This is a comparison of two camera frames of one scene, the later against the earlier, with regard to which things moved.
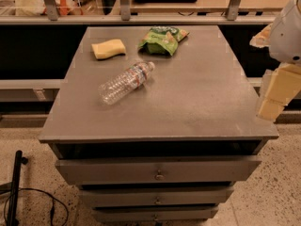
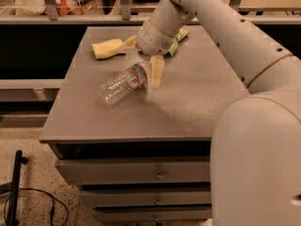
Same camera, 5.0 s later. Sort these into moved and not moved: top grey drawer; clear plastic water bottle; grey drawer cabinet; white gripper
Moved: white gripper
Not moved: grey drawer cabinet; clear plastic water bottle; top grey drawer
